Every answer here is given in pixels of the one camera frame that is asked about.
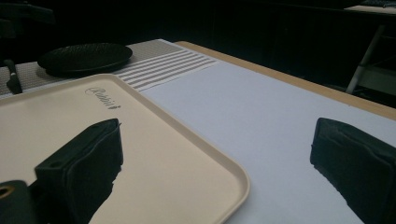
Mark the metal stand leg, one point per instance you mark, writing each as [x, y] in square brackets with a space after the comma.
[364, 60]

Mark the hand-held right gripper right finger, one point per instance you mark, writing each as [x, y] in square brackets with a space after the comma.
[358, 155]

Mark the beige plastic tray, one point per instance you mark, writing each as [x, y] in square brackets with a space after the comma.
[168, 155]

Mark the striped woven placemat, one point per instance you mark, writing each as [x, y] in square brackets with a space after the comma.
[162, 65]

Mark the white table mat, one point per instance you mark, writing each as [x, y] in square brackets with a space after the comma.
[255, 130]

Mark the black textured plate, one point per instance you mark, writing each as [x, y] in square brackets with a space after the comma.
[84, 58]

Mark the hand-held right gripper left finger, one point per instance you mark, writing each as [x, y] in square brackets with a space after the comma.
[87, 161]

